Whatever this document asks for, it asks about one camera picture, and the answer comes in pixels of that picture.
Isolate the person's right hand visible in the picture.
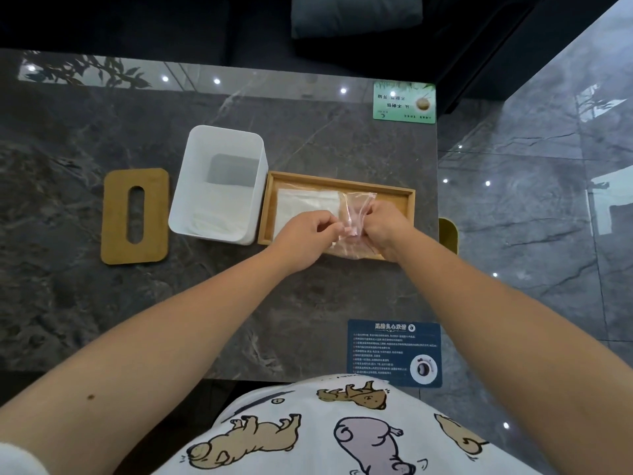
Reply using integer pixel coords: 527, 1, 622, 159
356, 200, 422, 263

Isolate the person's left hand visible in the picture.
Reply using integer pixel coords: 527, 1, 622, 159
275, 210, 346, 273

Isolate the tissue pack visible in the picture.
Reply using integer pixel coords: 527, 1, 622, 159
273, 188, 378, 249

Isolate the person's left forearm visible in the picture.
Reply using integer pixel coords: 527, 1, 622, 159
0, 244, 292, 475

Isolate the person's right forearm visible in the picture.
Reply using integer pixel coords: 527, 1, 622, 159
393, 231, 633, 471

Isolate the wooden tray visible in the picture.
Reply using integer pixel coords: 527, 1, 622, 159
256, 170, 416, 262

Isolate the yellow stool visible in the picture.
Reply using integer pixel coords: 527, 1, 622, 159
438, 217, 460, 256

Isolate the green card sticker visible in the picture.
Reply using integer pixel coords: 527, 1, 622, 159
372, 80, 437, 125

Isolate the white plastic tissue box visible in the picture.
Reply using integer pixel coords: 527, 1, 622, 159
167, 125, 270, 246

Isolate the dark blue notice sticker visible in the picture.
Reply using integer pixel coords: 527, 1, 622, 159
347, 319, 443, 389

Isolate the white animal print shirt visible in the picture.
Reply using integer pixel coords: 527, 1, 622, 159
0, 374, 546, 475

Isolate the grey cushion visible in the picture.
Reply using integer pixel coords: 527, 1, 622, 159
290, 0, 424, 39

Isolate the wooden lid with slot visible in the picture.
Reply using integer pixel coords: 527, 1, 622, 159
100, 167, 171, 266

